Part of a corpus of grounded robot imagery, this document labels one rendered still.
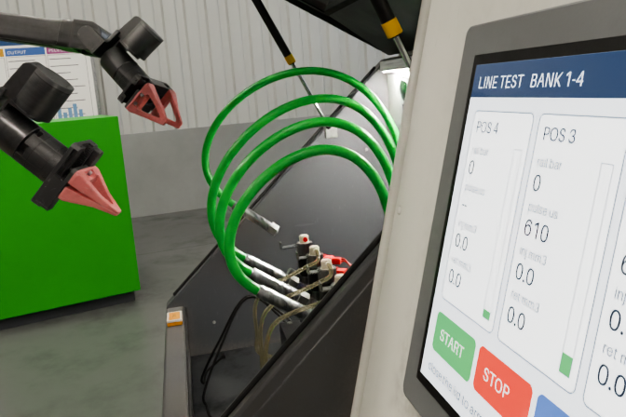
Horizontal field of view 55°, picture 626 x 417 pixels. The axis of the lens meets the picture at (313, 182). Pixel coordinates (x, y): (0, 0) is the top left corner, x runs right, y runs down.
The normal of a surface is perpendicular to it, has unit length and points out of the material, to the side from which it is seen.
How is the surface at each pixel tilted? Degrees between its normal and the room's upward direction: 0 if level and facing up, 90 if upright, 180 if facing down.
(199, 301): 90
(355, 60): 90
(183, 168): 90
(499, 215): 76
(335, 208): 90
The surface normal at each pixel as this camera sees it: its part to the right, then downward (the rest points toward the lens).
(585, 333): -0.96, -0.13
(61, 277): 0.44, 0.11
